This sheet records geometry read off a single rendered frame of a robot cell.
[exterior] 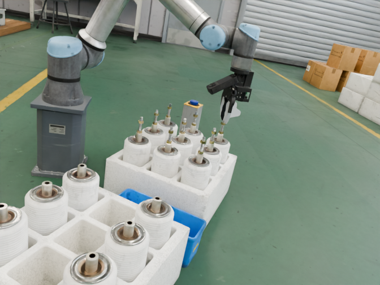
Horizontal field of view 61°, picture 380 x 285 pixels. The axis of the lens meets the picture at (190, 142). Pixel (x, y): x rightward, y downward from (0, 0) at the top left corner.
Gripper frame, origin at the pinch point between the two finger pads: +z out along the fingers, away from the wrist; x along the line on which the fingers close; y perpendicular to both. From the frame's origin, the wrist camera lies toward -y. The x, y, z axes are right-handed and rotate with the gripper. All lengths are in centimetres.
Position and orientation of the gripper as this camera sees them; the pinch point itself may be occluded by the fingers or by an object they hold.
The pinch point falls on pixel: (223, 118)
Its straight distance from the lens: 125.9
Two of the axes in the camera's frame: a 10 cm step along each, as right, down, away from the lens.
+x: -2.6, -4.3, 8.6
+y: 9.5, 0.6, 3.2
